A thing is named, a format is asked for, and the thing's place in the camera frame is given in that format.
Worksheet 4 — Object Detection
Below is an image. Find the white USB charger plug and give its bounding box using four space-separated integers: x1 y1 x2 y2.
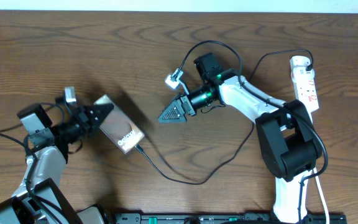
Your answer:
290 55 315 83

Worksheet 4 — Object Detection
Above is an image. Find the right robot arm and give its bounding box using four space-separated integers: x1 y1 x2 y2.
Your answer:
158 53 327 223

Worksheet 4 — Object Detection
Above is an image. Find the black right camera cable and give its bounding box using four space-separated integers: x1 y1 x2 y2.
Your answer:
174 40 329 224

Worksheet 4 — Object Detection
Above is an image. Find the Galaxy smartphone with bronze screen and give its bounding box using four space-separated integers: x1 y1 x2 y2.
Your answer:
94 95 145 154

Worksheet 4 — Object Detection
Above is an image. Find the black left camera cable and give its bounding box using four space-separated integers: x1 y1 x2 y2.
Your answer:
0 102 67 224

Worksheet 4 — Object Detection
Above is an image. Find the black camera cable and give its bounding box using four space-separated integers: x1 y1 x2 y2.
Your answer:
174 40 329 224
0 102 67 224

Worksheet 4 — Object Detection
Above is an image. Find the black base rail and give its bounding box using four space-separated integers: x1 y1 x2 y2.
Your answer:
112 212 347 224

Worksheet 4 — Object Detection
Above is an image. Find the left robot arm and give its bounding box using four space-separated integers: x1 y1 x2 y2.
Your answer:
0 103 114 224

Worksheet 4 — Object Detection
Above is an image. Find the black USB charging cable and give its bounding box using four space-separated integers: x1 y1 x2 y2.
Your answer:
134 49 314 185

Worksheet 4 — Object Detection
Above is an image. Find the white power strip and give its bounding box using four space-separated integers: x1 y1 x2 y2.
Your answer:
293 79 319 113

